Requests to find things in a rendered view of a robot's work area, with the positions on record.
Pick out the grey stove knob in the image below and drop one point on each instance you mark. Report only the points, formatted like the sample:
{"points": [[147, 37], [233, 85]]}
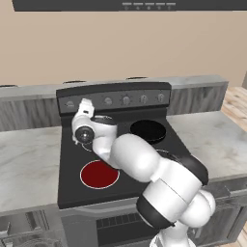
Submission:
{"points": [[161, 97], [143, 98], [126, 100], [108, 101], [69, 104]]}

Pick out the dark stool seat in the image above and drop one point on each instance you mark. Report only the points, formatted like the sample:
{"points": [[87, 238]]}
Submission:
{"points": [[74, 81], [136, 77], [7, 86]]}

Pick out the grey cabinet drawer front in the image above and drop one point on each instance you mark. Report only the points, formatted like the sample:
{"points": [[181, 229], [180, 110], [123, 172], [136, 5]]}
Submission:
{"points": [[29, 225]]}

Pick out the black stove with oven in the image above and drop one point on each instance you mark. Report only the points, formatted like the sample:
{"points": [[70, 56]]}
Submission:
{"points": [[70, 180]]}

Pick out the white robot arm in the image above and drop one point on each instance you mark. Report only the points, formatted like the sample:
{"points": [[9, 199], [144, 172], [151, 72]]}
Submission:
{"points": [[167, 180]]}

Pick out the grey wooden bar counter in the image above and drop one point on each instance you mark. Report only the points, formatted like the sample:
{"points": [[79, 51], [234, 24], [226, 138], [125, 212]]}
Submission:
{"points": [[29, 112]]}

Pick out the black round pan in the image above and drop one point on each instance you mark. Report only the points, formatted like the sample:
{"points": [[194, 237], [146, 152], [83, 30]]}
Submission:
{"points": [[148, 131]]}

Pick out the dark oven door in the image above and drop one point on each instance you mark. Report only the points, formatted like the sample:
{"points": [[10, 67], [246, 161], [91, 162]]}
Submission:
{"points": [[122, 226]]}

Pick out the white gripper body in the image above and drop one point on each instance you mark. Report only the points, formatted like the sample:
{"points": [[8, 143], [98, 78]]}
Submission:
{"points": [[86, 104]]}

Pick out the dark range hood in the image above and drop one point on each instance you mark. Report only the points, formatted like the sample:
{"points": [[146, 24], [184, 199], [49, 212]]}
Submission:
{"points": [[80, 4]]}

